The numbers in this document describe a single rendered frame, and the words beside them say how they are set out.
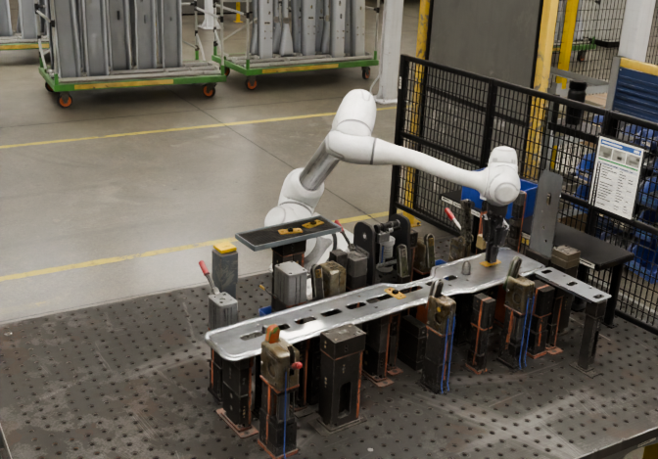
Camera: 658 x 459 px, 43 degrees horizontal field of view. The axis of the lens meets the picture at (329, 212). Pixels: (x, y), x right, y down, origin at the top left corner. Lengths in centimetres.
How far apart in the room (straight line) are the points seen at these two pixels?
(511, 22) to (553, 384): 266
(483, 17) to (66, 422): 362
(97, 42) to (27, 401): 692
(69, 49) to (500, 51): 546
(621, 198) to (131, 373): 197
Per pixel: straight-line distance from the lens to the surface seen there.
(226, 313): 274
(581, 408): 306
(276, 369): 247
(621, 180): 349
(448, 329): 289
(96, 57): 958
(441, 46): 579
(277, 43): 1097
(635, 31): 722
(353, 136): 308
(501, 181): 290
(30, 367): 318
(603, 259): 340
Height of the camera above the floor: 231
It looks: 21 degrees down
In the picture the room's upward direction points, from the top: 3 degrees clockwise
